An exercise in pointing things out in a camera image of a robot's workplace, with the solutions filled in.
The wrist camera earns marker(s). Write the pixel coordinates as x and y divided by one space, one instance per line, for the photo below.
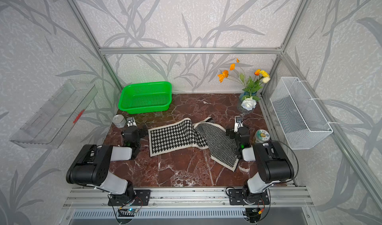
130 121
238 123

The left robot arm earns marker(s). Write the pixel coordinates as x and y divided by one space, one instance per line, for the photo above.
91 168

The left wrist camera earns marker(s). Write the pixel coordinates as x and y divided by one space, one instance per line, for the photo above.
130 121

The green plastic basket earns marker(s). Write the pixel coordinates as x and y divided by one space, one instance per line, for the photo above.
146 97

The silver tin can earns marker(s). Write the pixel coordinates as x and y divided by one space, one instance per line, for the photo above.
119 121

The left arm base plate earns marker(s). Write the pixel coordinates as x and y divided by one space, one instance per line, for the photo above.
139 197

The glass vase with flowers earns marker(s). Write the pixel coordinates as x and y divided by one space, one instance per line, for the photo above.
251 83

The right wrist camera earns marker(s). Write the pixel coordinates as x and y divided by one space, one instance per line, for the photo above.
238 123

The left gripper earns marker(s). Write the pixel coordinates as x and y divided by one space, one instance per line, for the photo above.
143 132

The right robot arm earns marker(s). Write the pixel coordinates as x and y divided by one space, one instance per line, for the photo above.
272 163

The white wire mesh basket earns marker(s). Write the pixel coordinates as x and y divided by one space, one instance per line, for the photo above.
301 120

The black white knitted scarf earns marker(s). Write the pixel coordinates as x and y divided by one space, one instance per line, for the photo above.
205 134

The clear acrylic wall shelf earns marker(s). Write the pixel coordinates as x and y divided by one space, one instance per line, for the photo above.
48 127

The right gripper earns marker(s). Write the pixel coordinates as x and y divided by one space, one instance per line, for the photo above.
232 132

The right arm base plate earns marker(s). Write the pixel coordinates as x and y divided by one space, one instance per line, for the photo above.
242 197

